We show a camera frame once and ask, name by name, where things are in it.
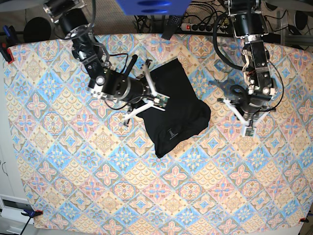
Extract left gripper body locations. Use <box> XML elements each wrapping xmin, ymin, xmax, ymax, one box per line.
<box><xmin>232</xmin><ymin>92</ymin><xmax>269</xmax><ymax>118</ymax></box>

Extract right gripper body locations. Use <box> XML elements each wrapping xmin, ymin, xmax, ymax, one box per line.
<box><xmin>102</xmin><ymin>74</ymin><xmax>153</xmax><ymax>104</ymax></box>

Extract black T-shirt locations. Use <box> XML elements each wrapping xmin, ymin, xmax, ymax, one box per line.
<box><xmin>137</xmin><ymin>59</ymin><xmax>211</xmax><ymax>158</ymax></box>

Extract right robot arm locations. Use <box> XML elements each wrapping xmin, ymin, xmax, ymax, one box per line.
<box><xmin>43</xmin><ymin>0</ymin><xmax>169</xmax><ymax>125</ymax></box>

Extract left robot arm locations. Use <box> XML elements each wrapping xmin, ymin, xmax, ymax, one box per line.
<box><xmin>213</xmin><ymin>0</ymin><xmax>278</xmax><ymax>137</ymax></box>

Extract black power strip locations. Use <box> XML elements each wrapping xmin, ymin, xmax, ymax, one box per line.
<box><xmin>180</xmin><ymin>23</ymin><xmax>232</xmax><ymax>34</ymax></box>

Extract blue plastic box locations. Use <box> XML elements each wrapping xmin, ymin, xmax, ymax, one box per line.
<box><xmin>116</xmin><ymin>0</ymin><xmax>191</xmax><ymax>16</ymax></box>

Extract patterned tablecloth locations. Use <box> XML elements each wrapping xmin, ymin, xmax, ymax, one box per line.
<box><xmin>3</xmin><ymin>34</ymin><xmax>313</xmax><ymax>235</ymax></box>

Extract orange clamp bottom right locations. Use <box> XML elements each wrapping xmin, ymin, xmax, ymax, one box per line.
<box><xmin>299</xmin><ymin>218</ymin><xmax>309</xmax><ymax>223</ymax></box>

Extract orange clamp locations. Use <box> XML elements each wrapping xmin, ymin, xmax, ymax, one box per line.
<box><xmin>299</xmin><ymin>218</ymin><xmax>309</xmax><ymax>223</ymax></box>
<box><xmin>21</xmin><ymin>209</ymin><xmax>43</xmax><ymax>218</ymax></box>

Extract red clamp top left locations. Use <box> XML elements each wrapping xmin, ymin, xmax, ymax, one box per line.
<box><xmin>0</xmin><ymin>43</ymin><xmax>14</xmax><ymax>64</ymax></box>

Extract orange clamp bottom left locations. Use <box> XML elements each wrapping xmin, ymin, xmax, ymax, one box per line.
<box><xmin>21</xmin><ymin>209</ymin><xmax>43</xmax><ymax>218</ymax></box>

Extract white cabinet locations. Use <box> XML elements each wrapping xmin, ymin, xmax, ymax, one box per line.
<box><xmin>0</xmin><ymin>61</ymin><xmax>32</xmax><ymax>235</ymax></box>

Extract black mesh strap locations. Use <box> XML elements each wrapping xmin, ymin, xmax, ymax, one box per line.
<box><xmin>161</xmin><ymin>15</ymin><xmax>183</xmax><ymax>40</ymax></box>

